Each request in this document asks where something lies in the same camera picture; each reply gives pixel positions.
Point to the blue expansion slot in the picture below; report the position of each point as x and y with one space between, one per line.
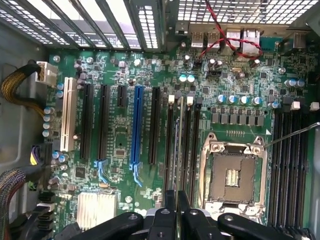
137 125

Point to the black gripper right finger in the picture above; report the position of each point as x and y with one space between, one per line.
200 227

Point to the long black expansion slot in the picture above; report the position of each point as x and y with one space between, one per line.
103 122
154 125
86 122

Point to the white power connector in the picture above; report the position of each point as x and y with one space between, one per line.
46 73

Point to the silver USB port block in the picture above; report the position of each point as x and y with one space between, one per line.
197 38
213 38

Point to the white PCI expansion slot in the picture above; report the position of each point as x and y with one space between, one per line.
68 115

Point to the thin metal locking lever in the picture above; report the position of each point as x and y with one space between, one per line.
292 133

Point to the green PC motherboard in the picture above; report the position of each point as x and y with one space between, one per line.
120 135

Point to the black main power connector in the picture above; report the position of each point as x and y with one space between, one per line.
48 165

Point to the silver CPU socket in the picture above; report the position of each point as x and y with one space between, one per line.
233 175

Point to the grey metal PC case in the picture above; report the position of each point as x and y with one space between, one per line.
15 105

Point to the short black expansion slot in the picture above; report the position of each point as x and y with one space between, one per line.
121 97

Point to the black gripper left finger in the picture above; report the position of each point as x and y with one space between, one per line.
130 225

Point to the silver finned chipset heatsink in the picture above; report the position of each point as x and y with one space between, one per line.
96 210

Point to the silver network port block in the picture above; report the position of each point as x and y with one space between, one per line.
250 41

